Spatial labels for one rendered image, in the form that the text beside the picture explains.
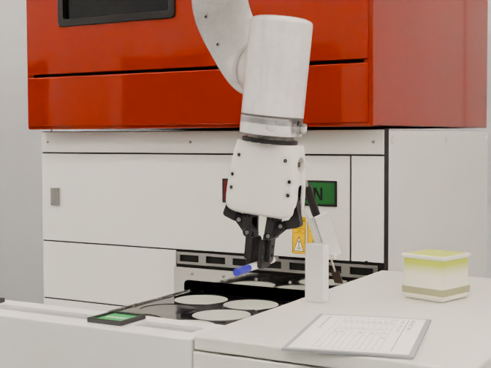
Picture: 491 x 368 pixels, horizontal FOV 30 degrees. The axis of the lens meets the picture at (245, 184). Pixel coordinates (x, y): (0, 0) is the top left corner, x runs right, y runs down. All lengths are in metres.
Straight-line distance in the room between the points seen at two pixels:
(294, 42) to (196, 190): 0.72
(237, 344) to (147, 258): 0.86
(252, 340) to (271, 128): 0.28
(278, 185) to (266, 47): 0.18
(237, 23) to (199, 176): 0.63
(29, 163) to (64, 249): 2.11
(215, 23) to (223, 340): 0.43
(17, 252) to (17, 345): 2.94
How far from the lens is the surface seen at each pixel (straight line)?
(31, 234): 4.18
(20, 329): 1.31
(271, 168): 1.20
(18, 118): 4.20
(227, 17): 1.26
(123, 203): 1.96
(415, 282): 1.38
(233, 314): 1.59
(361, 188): 1.68
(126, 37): 1.89
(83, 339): 1.24
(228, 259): 1.82
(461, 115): 2.12
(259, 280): 1.78
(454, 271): 1.38
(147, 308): 1.67
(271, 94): 1.18
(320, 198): 1.71
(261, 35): 1.19
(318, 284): 1.34
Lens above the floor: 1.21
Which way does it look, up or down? 3 degrees down
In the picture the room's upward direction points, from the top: straight up
